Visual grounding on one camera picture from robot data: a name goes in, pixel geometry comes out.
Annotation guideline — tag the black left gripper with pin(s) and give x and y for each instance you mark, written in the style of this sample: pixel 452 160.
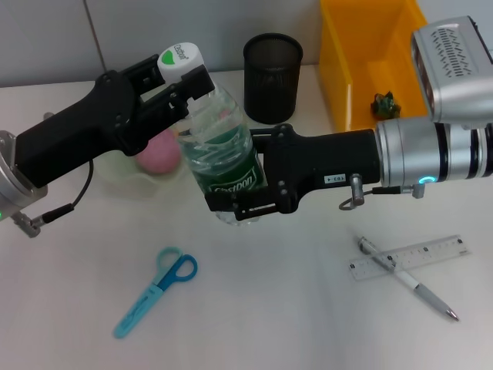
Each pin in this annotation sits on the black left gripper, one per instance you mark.
pixel 84 131

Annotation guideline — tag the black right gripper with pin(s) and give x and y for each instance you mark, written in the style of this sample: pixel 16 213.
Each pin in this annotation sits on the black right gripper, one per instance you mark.
pixel 327 162

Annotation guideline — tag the clear green-label water bottle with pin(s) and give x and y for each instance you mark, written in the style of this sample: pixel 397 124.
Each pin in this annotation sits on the clear green-label water bottle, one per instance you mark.
pixel 219 154

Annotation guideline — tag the pink peach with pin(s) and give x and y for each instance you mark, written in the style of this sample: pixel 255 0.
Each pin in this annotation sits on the pink peach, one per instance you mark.
pixel 161 154

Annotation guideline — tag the green plastic wrapper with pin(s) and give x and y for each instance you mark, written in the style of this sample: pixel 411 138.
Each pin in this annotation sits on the green plastic wrapper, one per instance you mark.
pixel 385 105

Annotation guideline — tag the black mesh pen holder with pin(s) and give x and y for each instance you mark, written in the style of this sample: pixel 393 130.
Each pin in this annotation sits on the black mesh pen holder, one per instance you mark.
pixel 271 85

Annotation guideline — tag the green glass fruit plate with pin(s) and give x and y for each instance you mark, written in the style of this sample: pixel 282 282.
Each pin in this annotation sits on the green glass fruit plate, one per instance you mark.
pixel 119 173

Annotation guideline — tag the blue teal scissors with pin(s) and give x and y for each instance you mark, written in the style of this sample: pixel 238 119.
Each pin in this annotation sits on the blue teal scissors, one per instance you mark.
pixel 154 293

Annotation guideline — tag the white silver pen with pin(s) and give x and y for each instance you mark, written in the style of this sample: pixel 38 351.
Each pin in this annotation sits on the white silver pen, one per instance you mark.
pixel 404 277

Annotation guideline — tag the clear plastic ruler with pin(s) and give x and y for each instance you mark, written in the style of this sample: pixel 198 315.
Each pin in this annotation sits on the clear plastic ruler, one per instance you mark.
pixel 435 250

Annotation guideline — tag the yellow plastic bin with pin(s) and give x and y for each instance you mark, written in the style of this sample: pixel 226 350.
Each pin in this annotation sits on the yellow plastic bin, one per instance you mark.
pixel 346 58

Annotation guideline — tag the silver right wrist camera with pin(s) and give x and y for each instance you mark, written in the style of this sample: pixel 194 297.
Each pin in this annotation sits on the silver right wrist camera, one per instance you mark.
pixel 454 69

